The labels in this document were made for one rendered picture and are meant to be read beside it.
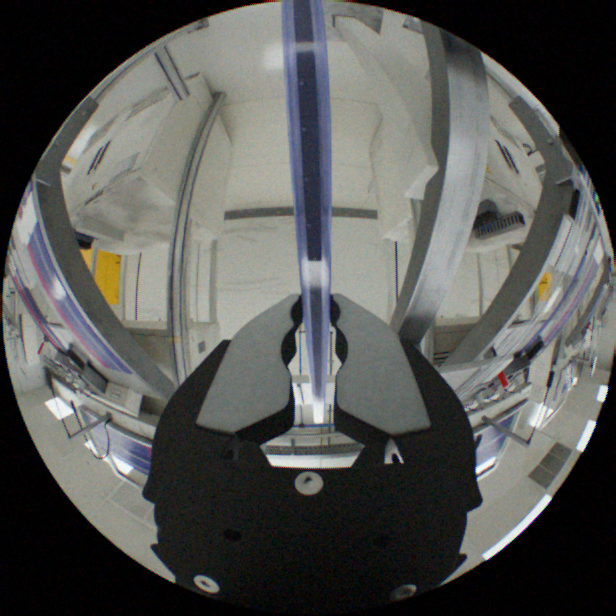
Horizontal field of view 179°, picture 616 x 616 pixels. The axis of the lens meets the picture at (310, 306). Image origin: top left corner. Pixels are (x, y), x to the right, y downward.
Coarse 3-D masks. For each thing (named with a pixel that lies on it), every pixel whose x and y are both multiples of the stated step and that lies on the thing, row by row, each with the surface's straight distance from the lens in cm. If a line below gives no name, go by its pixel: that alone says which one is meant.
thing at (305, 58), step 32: (288, 0) 10; (320, 0) 10; (288, 32) 9; (320, 32) 9; (288, 64) 8; (320, 64) 8; (288, 96) 8; (320, 96) 8; (288, 128) 8; (320, 128) 8; (320, 160) 8; (320, 192) 8; (320, 224) 8; (320, 256) 9; (320, 288) 10; (320, 320) 12; (320, 352) 15; (320, 384) 20; (320, 416) 31
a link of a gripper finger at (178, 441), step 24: (216, 360) 8; (192, 384) 8; (168, 408) 8; (192, 408) 7; (168, 432) 7; (192, 432) 7; (216, 432) 7; (168, 456) 7; (192, 456) 6; (216, 456) 6
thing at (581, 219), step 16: (592, 192) 24; (576, 224) 23; (576, 240) 22; (560, 272) 23; (560, 288) 24; (544, 304) 24; (528, 320) 25; (512, 352) 28; (496, 368) 30; (480, 384) 34
